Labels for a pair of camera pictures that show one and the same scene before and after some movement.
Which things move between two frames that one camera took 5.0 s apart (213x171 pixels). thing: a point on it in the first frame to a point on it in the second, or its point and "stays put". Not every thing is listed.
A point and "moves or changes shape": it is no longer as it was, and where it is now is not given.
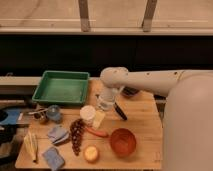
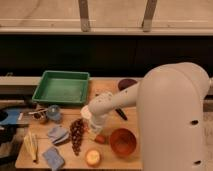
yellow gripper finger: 100,115 to 92,136
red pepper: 96,132 moves or changes shape
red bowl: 123,142 stays put
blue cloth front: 54,158 stays put
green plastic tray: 62,87 stays put
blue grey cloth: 57,134 stays put
